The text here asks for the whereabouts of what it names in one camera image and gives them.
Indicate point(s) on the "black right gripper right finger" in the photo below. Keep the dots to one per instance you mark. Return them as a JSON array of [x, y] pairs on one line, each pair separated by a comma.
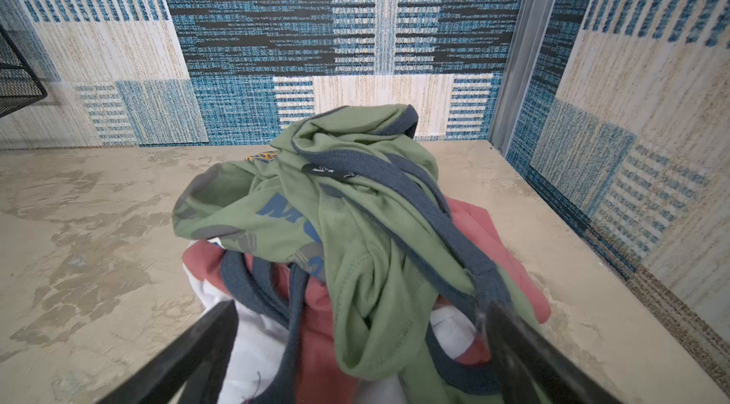
[[529, 368]]

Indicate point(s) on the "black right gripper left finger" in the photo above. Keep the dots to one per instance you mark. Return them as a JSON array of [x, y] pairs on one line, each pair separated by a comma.
[[192, 369]]

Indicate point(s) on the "green t-shirt navy trim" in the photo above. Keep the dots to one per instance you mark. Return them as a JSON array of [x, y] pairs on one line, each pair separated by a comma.
[[349, 198]]

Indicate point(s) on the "black wire mesh shelf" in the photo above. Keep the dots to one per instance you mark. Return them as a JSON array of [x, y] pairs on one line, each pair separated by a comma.
[[20, 85]]

